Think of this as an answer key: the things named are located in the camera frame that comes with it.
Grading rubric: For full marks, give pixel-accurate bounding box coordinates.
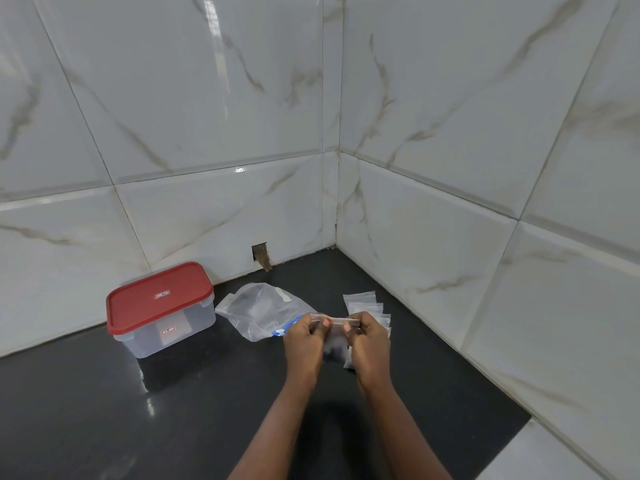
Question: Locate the person's left hand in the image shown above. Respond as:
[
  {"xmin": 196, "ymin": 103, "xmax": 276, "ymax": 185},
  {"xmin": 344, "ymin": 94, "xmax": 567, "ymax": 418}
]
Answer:
[{"xmin": 283, "ymin": 317, "xmax": 333, "ymax": 391}]

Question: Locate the person's right hand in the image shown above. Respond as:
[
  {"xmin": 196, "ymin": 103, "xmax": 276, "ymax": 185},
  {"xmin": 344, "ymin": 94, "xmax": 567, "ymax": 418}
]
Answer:
[{"xmin": 344, "ymin": 311, "xmax": 392, "ymax": 391}]

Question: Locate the small clear zip bag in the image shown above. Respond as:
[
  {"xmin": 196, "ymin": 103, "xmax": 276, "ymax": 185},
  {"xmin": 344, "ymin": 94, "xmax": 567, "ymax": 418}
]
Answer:
[{"xmin": 310, "ymin": 313, "xmax": 363, "ymax": 370}]

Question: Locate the person's left forearm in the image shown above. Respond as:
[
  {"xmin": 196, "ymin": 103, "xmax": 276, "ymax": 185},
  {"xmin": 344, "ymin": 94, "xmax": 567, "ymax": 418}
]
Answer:
[{"xmin": 227, "ymin": 380, "xmax": 321, "ymax": 480}]

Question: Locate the person's right forearm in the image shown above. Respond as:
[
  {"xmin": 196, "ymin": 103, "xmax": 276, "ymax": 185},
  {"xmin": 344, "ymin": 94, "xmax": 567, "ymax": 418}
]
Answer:
[{"xmin": 356, "ymin": 380, "xmax": 454, "ymax": 480}]

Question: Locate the stack of small zip bags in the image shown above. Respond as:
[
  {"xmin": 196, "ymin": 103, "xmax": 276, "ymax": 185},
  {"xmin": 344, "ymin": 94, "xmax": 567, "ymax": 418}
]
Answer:
[{"xmin": 342, "ymin": 291, "xmax": 392, "ymax": 341}]

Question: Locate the large clear blue-slider zip bag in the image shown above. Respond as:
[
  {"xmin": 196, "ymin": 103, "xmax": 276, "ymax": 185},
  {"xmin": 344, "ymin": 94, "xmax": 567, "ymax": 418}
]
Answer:
[{"xmin": 214, "ymin": 283, "xmax": 314, "ymax": 343}]

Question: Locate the clear plastic storage container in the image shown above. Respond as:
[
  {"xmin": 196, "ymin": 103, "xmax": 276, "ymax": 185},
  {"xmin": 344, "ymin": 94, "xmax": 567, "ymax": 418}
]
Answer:
[{"xmin": 111, "ymin": 300, "xmax": 217, "ymax": 359}]

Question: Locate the red plastic container lid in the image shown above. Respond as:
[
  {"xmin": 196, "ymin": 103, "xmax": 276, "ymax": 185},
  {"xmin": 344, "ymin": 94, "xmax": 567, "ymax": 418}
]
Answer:
[{"xmin": 105, "ymin": 262, "xmax": 215, "ymax": 336}]

